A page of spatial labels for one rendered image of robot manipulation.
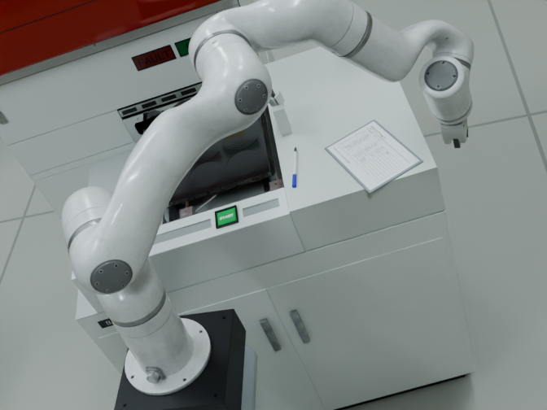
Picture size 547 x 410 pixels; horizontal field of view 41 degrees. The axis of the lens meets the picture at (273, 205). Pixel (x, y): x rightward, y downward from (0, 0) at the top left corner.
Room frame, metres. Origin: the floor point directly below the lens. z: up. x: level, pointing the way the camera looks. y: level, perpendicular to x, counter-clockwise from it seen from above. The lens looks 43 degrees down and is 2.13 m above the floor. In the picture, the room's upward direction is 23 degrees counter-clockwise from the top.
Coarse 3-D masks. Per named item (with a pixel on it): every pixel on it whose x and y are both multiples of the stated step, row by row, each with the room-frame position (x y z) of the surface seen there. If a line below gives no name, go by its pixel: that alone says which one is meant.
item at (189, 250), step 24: (192, 216) 1.34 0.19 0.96; (240, 216) 1.27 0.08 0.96; (264, 216) 1.24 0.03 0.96; (288, 216) 1.22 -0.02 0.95; (168, 240) 1.29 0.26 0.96; (192, 240) 1.26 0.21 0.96; (216, 240) 1.25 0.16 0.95; (240, 240) 1.24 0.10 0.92; (264, 240) 1.23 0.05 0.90; (288, 240) 1.22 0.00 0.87; (168, 264) 1.27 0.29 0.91; (192, 264) 1.26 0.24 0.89; (216, 264) 1.25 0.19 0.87; (240, 264) 1.24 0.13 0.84; (168, 288) 1.27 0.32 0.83
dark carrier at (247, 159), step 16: (256, 128) 1.65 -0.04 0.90; (224, 144) 1.64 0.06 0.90; (240, 144) 1.61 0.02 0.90; (256, 144) 1.58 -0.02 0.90; (208, 160) 1.60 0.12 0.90; (224, 160) 1.57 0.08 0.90; (240, 160) 1.54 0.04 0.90; (256, 160) 1.52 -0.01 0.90; (192, 176) 1.56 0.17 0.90; (208, 176) 1.54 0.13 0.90; (224, 176) 1.51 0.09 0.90; (240, 176) 1.48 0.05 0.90; (176, 192) 1.53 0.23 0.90; (192, 192) 1.50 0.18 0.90
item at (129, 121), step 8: (192, 96) 1.86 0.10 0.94; (168, 104) 1.87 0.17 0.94; (176, 104) 1.86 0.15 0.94; (144, 112) 1.88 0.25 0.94; (152, 112) 1.88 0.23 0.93; (160, 112) 1.87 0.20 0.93; (128, 120) 1.89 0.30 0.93; (136, 120) 1.88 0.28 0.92; (128, 128) 1.89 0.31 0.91; (136, 128) 1.89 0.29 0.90; (136, 136) 1.89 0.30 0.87
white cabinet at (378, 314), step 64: (320, 256) 1.21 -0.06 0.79; (384, 256) 1.19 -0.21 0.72; (448, 256) 1.17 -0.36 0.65; (256, 320) 1.24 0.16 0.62; (320, 320) 1.22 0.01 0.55; (384, 320) 1.19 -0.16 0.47; (448, 320) 1.17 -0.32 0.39; (256, 384) 1.26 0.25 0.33; (320, 384) 1.23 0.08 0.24; (384, 384) 1.20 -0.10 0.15
